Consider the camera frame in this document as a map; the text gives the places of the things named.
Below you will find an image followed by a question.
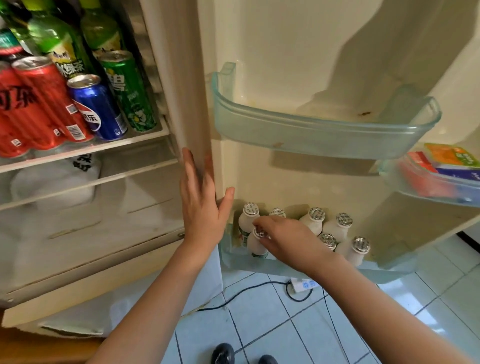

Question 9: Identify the green Sprite can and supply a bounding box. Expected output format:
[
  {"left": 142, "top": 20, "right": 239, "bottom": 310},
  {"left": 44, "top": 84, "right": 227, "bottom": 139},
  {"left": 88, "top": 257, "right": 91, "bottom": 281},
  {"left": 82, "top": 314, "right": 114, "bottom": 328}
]
[{"left": 98, "top": 50, "right": 158, "bottom": 133}]

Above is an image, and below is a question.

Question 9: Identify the person's left hand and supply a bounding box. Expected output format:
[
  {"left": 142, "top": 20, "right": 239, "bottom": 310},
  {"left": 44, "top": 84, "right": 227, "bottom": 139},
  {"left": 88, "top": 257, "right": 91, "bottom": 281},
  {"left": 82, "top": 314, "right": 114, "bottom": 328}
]
[{"left": 179, "top": 147, "right": 236, "bottom": 256}]

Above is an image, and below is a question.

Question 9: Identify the person's left forearm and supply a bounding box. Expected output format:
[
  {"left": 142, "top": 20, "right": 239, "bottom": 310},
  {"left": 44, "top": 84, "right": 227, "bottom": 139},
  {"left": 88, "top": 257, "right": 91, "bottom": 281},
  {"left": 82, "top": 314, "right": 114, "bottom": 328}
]
[{"left": 86, "top": 239, "right": 222, "bottom": 364}]

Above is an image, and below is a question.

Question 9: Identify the red packet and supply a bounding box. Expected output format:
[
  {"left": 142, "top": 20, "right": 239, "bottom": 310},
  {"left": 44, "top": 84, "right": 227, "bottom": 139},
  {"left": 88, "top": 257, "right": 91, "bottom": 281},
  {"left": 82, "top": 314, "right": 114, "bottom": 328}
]
[{"left": 399, "top": 151, "right": 457, "bottom": 198}]

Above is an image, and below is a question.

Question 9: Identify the orange packet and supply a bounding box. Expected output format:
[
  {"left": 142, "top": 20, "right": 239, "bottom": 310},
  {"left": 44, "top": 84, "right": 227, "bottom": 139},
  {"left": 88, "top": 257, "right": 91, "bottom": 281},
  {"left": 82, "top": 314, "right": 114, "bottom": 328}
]
[{"left": 423, "top": 143, "right": 480, "bottom": 169}]

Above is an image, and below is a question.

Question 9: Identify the white blue packet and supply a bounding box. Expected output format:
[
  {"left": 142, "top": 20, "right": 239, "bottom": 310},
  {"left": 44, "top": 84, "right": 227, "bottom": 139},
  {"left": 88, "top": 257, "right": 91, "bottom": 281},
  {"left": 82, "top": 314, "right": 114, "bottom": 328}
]
[{"left": 434, "top": 166, "right": 480, "bottom": 185}]

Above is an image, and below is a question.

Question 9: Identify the glass fridge shelf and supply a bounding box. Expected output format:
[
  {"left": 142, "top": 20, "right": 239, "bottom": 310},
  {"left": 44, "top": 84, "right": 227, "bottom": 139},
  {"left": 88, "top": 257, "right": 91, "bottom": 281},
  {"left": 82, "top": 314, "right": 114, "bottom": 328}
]
[{"left": 0, "top": 116, "right": 172, "bottom": 174}]

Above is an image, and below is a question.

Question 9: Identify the blue Pepsi can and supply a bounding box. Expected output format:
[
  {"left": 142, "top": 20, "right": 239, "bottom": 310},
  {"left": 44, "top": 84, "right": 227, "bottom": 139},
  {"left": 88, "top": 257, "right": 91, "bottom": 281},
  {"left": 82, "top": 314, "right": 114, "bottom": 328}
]
[{"left": 66, "top": 73, "right": 128, "bottom": 142}]

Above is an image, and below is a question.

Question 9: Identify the thick black power cable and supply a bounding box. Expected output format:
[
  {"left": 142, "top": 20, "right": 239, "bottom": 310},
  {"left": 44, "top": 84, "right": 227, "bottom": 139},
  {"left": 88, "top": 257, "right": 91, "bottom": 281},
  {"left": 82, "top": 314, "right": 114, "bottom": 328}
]
[{"left": 196, "top": 280, "right": 314, "bottom": 313}]

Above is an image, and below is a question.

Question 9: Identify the white power strip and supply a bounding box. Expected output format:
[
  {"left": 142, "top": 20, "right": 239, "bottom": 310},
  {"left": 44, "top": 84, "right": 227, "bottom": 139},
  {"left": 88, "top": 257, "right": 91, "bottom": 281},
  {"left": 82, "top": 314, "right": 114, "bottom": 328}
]
[{"left": 290, "top": 277, "right": 322, "bottom": 294}]

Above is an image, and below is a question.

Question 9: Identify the person's right hand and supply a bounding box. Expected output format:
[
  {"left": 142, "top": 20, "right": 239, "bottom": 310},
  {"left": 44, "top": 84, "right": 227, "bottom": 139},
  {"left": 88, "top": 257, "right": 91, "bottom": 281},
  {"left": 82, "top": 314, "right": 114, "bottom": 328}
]
[{"left": 253, "top": 215, "right": 331, "bottom": 275}]

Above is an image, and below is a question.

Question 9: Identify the deep clear door bin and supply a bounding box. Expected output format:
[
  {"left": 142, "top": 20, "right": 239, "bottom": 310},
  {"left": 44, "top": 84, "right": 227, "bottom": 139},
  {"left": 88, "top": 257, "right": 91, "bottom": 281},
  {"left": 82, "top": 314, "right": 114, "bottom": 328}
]
[{"left": 217, "top": 221, "right": 417, "bottom": 284}]

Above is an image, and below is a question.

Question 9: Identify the dark tea bottle pagoda label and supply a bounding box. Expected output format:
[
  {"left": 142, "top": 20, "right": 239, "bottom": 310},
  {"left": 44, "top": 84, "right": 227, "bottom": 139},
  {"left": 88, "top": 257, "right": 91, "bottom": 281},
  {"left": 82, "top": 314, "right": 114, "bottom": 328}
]
[{"left": 0, "top": 28, "right": 27, "bottom": 63}]

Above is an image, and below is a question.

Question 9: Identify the cluster of small white bottles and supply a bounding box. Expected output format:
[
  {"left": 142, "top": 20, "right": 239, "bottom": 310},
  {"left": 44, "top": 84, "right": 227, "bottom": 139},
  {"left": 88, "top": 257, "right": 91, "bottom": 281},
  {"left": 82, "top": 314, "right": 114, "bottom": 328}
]
[{"left": 238, "top": 202, "right": 372, "bottom": 268}]

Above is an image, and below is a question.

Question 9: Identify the person's black left shoe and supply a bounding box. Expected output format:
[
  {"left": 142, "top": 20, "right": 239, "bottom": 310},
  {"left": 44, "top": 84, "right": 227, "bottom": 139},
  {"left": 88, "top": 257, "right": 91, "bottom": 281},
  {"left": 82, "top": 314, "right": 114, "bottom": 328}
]
[{"left": 211, "top": 343, "right": 235, "bottom": 364}]

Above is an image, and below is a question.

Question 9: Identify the glass crisper cover shelf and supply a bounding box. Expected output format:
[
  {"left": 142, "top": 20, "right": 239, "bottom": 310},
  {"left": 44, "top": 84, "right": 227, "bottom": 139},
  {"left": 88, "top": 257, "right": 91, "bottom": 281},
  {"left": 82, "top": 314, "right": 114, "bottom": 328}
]
[{"left": 0, "top": 157, "right": 179, "bottom": 212}]

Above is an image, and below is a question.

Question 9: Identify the printed clear plastic bag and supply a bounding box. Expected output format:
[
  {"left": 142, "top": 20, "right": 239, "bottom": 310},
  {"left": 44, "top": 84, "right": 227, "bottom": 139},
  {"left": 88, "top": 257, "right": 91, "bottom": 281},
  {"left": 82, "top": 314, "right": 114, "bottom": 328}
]
[{"left": 10, "top": 153, "right": 102, "bottom": 205}]

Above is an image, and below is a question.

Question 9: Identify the small clear door bin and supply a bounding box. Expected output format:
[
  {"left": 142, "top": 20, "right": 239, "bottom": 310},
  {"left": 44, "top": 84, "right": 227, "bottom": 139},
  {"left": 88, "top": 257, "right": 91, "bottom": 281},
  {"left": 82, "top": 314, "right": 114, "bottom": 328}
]
[
  {"left": 378, "top": 149, "right": 480, "bottom": 209},
  {"left": 210, "top": 61, "right": 443, "bottom": 160}
]

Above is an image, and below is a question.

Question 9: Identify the person's right forearm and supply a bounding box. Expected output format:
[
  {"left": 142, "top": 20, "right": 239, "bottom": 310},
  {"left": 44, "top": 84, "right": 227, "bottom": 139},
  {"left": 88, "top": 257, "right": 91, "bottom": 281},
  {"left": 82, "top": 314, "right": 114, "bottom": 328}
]
[{"left": 314, "top": 254, "right": 477, "bottom": 364}]

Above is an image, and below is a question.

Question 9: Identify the white refrigerator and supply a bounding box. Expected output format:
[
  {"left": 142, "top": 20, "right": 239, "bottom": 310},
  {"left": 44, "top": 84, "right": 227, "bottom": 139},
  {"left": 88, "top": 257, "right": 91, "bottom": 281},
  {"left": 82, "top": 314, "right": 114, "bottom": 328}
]
[{"left": 0, "top": 0, "right": 480, "bottom": 338}]

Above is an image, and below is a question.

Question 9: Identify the thin black cable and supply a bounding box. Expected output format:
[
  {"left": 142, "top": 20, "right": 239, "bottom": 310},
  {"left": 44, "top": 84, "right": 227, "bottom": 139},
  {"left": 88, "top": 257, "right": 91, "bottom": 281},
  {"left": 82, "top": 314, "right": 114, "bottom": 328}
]
[{"left": 322, "top": 288, "right": 352, "bottom": 364}]

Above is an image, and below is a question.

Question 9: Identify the white sink base cabinet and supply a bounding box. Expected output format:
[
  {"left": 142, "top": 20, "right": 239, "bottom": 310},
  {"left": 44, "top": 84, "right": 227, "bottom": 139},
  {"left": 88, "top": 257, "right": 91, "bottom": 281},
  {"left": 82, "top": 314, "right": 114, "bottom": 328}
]
[{"left": 457, "top": 221, "right": 480, "bottom": 248}]

